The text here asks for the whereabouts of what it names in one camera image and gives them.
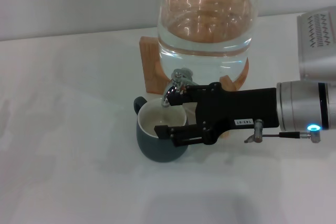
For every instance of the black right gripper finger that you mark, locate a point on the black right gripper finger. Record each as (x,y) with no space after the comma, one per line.
(186,95)
(183,134)

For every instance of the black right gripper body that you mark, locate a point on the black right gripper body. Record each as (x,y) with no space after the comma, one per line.
(236,108)

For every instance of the chrome faucet with lever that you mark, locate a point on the chrome faucet with lever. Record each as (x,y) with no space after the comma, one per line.
(178,75)

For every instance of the black ceramic cup white inside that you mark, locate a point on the black ceramic cup white inside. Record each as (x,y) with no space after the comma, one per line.
(147,142)

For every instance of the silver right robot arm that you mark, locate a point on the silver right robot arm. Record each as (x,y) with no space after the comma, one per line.
(302,106)

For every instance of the wooden dispenser stand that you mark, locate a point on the wooden dispenser stand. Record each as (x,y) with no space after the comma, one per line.
(149,64)

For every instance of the glass water dispenser jar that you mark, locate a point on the glass water dispenser jar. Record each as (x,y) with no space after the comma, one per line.
(204,37)

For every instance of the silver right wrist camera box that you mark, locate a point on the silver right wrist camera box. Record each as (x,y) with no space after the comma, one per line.
(319,48)

